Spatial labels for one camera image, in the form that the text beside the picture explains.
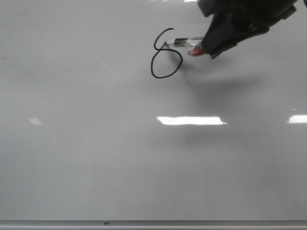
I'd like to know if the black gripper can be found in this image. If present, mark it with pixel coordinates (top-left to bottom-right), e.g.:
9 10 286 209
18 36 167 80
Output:
197 0 296 58

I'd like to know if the clear whiteboard marker pen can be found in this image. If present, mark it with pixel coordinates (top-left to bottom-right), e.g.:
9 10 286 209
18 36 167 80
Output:
165 37 206 57

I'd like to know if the white whiteboard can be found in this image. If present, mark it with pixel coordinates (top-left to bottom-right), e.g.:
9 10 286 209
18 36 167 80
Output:
0 0 307 220

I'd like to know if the grey aluminium whiteboard frame rail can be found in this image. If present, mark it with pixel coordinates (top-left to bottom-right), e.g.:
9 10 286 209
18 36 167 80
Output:
0 220 307 230

